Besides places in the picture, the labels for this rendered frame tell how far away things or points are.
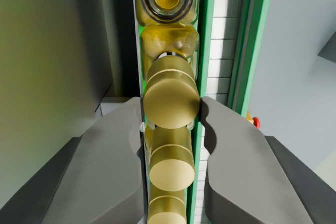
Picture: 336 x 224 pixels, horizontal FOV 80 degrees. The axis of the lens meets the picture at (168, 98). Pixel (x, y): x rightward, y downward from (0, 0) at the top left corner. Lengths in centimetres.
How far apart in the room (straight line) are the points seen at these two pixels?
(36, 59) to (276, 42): 52
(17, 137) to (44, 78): 6
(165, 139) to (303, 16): 51
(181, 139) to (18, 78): 14
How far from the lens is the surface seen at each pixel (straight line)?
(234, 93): 42
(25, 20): 22
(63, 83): 26
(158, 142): 16
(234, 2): 40
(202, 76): 33
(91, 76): 43
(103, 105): 46
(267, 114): 68
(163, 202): 19
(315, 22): 63
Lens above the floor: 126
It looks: 62 degrees down
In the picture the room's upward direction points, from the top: 180 degrees counter-clockwise
